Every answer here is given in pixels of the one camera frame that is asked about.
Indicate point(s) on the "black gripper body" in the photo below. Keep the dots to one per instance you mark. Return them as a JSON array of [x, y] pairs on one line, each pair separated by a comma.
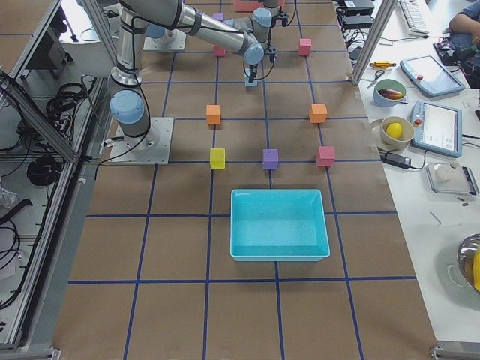
[[253, 70]]

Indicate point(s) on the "light blue block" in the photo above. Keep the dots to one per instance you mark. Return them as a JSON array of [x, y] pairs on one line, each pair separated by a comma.
[[250, 83]]

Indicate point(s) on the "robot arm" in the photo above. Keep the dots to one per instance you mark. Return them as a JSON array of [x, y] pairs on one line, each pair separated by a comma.
[[260, 17], [164, 22]]

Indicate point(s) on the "near left pink block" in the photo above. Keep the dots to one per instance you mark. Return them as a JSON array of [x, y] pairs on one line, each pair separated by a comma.
[[219, 51]]

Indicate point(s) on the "pink block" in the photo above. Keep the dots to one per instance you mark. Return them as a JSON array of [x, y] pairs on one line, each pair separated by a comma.
[[219, 51], [325, 156], [304, 47]]

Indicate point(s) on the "near orange block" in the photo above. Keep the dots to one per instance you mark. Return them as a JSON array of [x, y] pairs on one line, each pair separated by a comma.
[[213, 114]]

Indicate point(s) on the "orange block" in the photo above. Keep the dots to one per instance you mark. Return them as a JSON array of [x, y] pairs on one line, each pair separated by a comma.
[[213, 114], [318, 113]]

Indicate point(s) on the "far left pink block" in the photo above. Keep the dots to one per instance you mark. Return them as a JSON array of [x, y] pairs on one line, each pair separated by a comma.
[[304, 47]]

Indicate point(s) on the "left purple block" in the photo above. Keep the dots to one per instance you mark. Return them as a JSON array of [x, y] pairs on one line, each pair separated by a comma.
[[218, 16]]

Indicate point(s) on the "purple block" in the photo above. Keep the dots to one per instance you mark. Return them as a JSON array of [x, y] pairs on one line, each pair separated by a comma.
[[270, 159], [218, 16]]

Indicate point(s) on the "pink plastic bin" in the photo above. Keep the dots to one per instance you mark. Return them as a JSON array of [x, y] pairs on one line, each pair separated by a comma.
[[250, 6]]

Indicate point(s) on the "far orange block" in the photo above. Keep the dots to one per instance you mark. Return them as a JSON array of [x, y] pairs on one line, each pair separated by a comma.
[[318, 113]]

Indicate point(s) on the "right purple block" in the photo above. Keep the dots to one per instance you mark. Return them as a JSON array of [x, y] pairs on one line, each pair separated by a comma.
[[270, 159]]

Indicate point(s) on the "yellow foam block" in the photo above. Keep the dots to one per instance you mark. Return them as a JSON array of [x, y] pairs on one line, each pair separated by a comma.
[[217, 158]]

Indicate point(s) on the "far right pink block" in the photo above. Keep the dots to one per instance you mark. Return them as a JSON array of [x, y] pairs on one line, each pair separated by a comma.
[[325, 156]]

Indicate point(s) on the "black scissors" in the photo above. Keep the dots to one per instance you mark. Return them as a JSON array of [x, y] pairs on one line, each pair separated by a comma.
[[377, 76]]

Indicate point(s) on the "gold metal cylinder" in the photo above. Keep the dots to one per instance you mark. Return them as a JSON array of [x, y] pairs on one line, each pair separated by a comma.
[[382, 64]]

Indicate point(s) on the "blue bowl with fruit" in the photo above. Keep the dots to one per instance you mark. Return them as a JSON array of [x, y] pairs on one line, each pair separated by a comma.
[[387, 83]]

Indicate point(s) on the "red fruit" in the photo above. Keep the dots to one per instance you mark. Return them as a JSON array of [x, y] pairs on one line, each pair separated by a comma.
[[391, 94]]

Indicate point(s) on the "cyan plastic bin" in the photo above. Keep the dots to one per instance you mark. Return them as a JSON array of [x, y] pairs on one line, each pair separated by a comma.
[[284, 225]]

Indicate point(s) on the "yellow lemon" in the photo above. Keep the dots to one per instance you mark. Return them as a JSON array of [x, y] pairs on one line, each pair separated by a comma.
[[394, 130]]

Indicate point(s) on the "black power adapter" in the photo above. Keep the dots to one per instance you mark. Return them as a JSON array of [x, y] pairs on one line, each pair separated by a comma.
[[396, 160]]

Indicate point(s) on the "beige bowl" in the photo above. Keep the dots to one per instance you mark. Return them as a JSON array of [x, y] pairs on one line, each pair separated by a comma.
[[390, 144]]

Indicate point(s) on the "white keyboard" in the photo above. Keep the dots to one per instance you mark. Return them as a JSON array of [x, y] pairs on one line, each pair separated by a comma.
[[412, 18]]

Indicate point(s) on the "upper teach pendant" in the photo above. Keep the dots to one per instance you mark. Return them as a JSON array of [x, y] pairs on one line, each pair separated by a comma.
[[430, 76]]

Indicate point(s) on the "teach pendant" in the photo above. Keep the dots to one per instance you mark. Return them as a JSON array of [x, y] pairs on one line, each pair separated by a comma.
[[437, 128], [430, 76]]

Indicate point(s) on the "lower teach pendant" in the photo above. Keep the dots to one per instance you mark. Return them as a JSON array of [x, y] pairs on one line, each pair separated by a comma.
[[437, 128]]

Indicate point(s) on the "kitchen scale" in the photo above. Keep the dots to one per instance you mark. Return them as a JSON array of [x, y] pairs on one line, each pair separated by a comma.
[[451, 178]]

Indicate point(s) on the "steel bowl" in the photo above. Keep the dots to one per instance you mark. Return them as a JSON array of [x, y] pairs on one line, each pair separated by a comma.
[[465, 272]]

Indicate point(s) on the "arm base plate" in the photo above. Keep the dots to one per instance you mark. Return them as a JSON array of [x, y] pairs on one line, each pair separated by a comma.
[[153, 149]]

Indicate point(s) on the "aluminium frame post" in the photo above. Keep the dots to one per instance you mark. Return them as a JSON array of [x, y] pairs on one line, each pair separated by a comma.
[[379, 23]]

